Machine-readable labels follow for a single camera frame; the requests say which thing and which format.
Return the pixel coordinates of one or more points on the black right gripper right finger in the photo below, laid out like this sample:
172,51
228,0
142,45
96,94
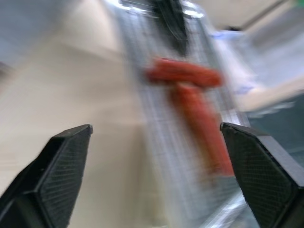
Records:
259,175

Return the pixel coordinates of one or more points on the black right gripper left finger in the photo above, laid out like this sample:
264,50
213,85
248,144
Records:
54,180

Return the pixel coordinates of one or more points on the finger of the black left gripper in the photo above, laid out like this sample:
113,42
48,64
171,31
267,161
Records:
174,23

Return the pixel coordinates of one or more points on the short red sausage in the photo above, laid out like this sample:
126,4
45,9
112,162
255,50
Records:
183,74

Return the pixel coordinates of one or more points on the long red sausage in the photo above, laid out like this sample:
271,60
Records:
202,128

